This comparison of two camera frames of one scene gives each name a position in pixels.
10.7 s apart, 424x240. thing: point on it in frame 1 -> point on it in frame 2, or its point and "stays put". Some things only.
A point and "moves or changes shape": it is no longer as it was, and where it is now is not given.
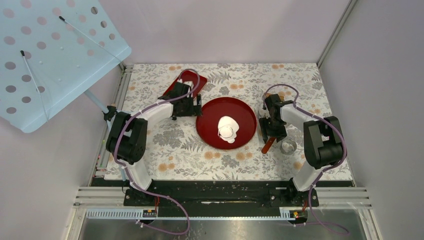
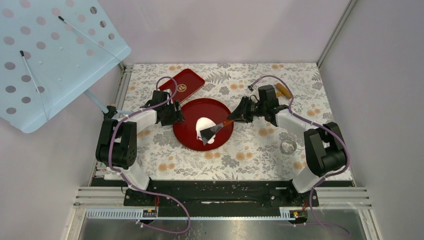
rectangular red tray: [192, 77] stays put
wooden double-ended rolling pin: [267, 94] moves or changes shape
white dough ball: [227, 129] -> [203, 123]
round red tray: [207, 124] -> [194, 109]
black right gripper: [266, 132] -> [241, 113]
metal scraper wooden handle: [269, 141] -> [207, 134]
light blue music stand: [51, 52] stays put
